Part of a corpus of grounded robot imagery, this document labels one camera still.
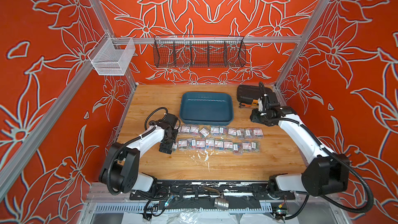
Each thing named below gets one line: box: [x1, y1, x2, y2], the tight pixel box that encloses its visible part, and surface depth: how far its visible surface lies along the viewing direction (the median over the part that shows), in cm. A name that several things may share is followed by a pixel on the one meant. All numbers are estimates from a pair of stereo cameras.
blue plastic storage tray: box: [179, 91, 235, 126], surface depth 106 cm
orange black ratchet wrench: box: [238, 102, 259, 109], surface depth 107 cm
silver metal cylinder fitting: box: [214, 197, 230, 210], surface depth 68 cm
